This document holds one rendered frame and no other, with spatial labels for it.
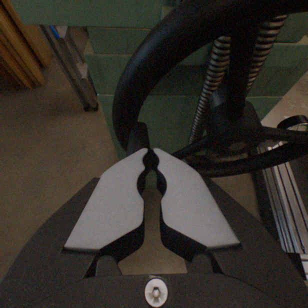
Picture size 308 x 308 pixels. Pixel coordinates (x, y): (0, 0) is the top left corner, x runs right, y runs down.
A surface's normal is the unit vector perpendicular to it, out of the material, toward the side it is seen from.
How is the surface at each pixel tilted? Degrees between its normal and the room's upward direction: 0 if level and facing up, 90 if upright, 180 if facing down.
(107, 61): 90
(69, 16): 90
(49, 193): 0
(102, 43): 90
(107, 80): 90
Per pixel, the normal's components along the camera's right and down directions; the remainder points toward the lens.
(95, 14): 0.02, 0.87
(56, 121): 0.04, -0.48
